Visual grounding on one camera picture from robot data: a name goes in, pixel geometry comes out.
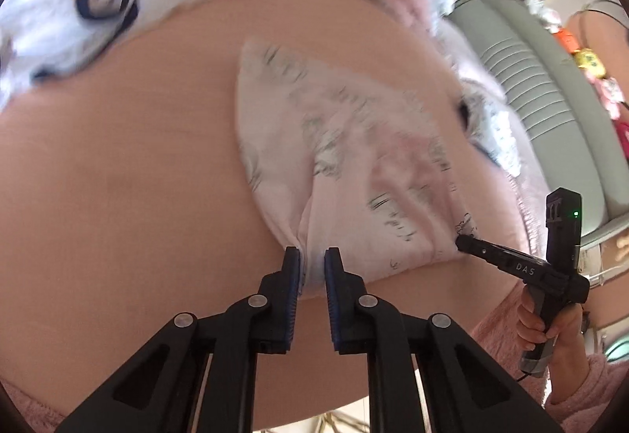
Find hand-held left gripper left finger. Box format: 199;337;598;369
56;246;302;433

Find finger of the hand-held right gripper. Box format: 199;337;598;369
454;235;551;279

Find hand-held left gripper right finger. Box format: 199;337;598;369
323;246;566;433

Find pink printed pajama pants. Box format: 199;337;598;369
236;39;480;301

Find person's right forearm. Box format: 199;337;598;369
543;349;629;433

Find person's right hand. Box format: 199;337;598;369
516;293;585;367

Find pink pillow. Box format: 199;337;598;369
435;17;507;104
501;138;551;262

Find pink fuzzy mattress pad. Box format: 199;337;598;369
0;288;529;433

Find red plush toy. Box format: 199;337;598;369
612;118;629;153

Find folded white printed pajama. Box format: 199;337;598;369
457;84;524;178

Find grey padded headboard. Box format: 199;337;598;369
452;0;629;237

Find pink and white plush toy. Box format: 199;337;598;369
597;76;627;114

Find yellow plush toy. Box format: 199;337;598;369
575;50;605;77

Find white navy-trimmed shirt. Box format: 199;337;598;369
0;0;217;104

